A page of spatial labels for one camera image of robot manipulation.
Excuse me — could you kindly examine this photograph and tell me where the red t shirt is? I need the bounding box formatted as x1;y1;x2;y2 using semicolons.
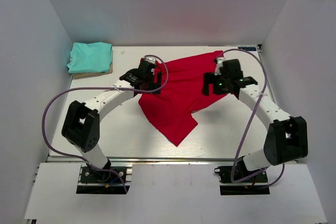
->
139;51;224;146

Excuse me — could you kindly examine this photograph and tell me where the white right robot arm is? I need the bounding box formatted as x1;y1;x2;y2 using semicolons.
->
214;57;308;182

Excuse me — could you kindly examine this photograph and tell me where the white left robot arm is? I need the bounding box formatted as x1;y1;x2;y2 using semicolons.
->
61;53;218;182

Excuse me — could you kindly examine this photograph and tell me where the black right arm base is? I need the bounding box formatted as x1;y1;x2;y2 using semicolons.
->
214;161;270;196

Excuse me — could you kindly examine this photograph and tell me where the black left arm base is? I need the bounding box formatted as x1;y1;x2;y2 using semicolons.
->
76;165;132;195

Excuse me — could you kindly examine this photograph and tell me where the blue table label sticker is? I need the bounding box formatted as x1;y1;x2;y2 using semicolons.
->
238;47;257;51

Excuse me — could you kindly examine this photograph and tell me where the folded teal t shirt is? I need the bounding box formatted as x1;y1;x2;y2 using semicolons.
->
67;42;112;74

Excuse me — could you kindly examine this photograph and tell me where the folded beige t shirt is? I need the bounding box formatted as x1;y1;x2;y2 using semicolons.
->
72;63;113;79

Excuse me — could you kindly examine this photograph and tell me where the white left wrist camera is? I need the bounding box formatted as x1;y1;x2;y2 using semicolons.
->
142;55;157;65

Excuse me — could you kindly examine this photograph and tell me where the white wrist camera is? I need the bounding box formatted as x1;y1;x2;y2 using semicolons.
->
142;55;157;65
214;56;226;76

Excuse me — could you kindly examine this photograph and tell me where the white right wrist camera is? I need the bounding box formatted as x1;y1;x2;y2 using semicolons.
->
214;56;226;76

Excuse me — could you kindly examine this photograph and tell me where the aluminium front table rail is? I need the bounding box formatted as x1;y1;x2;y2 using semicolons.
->
47;156;234;162

